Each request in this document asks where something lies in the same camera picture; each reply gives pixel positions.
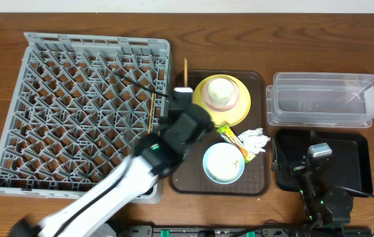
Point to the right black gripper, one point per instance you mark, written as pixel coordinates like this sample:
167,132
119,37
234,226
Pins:
279,160

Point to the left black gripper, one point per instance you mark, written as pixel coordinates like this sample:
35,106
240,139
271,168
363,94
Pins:
170,119

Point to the wooden chopstick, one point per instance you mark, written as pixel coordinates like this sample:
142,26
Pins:
151,112
185,73

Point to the green snack wrapper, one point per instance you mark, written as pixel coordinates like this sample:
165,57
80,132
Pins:
229,136

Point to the rice and food scraps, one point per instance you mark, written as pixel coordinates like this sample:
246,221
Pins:
224,164

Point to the light blue bowl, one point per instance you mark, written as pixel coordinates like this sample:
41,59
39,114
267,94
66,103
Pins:
208,154

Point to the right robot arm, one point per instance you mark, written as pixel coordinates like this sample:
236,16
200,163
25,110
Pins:
325,204

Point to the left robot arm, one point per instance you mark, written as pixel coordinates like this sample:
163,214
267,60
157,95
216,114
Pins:
157,155

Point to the crumpled white tissue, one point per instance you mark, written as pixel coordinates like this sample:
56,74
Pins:
254,140

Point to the white cup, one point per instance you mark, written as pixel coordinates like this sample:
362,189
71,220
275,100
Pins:
220,91

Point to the yellow plate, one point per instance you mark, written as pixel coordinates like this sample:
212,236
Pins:
232,117

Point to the clear plastic bin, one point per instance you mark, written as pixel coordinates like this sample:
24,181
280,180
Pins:
321,99

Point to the black tray bin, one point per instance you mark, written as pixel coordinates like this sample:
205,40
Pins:
350,165

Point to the grey plastic dish rack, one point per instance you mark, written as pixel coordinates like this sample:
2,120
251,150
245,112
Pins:
79,105

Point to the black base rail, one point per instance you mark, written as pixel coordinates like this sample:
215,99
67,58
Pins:
176,231

